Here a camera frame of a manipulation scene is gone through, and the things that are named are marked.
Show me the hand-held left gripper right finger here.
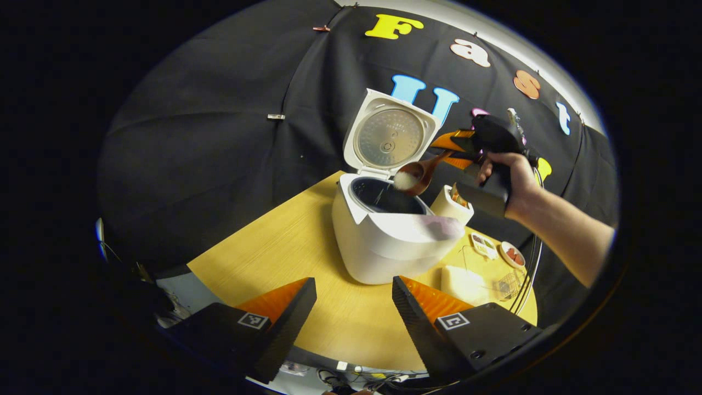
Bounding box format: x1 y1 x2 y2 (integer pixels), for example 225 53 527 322
392 276 544 385

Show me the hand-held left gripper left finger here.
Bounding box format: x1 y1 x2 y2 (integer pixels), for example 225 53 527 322
165 277 318 385

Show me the brown wooden spoon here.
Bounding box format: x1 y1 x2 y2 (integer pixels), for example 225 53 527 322
394 149 456 197

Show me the clear box of white rice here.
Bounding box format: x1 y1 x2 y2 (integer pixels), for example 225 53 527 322
440 247 489 302

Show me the white rice cooker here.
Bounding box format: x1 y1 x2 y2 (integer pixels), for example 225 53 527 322
332 89 466 285

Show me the white toaster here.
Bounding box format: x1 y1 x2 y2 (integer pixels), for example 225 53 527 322
429 184 474 225

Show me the white divided dish of grains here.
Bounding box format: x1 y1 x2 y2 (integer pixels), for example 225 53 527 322
471 232 499 259

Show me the round white plate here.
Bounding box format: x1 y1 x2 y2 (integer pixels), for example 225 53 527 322
499 241 526 269

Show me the black backdrop cloth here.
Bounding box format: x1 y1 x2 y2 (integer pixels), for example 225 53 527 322
98 0 620 286

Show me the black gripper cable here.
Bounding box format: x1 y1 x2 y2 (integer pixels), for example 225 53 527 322
510 165 545 314

